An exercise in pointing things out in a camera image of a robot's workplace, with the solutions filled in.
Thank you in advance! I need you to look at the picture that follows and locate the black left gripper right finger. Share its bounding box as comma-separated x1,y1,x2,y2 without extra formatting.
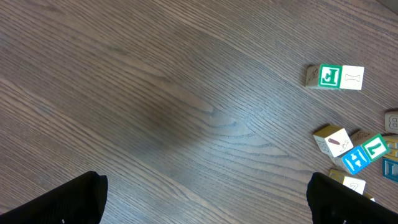
306,172,397,224

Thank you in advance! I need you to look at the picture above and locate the blue H wooden block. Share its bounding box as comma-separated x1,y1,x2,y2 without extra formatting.
331,146,371,175

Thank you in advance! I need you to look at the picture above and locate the green L wooden block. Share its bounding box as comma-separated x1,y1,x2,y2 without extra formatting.
350,130,390,162

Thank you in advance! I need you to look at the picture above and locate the blue D wooden block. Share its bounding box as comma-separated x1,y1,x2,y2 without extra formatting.
382,159,398,182

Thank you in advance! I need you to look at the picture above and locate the red picture wooden block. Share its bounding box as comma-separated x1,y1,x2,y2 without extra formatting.
384,111,398,134

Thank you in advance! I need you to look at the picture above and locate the hammer picture wooden block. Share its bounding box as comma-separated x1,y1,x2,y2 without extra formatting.
313,125,354,157

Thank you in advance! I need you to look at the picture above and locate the white question mark block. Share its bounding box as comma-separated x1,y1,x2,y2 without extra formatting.
329,169,366,195

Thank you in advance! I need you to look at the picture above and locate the green R wooden block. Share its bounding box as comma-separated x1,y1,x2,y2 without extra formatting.
340,65,364,90

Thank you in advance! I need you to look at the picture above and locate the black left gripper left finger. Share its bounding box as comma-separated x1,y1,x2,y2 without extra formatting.
1,171,108,224

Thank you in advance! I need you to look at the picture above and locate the green picture wooden block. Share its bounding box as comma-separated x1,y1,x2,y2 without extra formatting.
305,63,343,89

